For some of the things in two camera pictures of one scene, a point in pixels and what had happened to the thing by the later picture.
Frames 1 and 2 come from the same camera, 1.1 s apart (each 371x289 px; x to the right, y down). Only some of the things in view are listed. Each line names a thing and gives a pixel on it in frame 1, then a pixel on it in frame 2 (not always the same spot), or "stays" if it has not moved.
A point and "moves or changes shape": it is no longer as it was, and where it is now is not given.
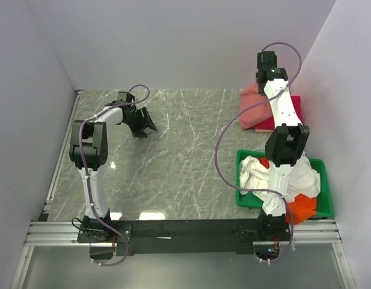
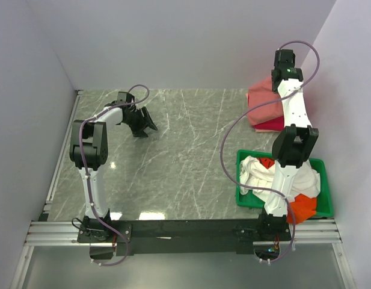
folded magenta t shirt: (269, 123) stays
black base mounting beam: (181, 237) stays
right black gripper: (260, 90) -> (273, 88)
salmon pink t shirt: (249, 96) moves or changes shape
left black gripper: (146, 122) stays
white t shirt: (305, 179) stays
